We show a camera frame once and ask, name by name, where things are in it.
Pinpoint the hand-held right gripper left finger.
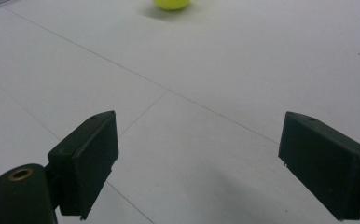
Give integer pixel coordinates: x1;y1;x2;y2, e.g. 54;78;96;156
48;110;119;221

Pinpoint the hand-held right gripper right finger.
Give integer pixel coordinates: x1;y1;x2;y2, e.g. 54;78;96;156
278;111;360;222

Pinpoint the yellow tennis ball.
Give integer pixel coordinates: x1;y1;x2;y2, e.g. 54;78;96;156
152;0;192;11

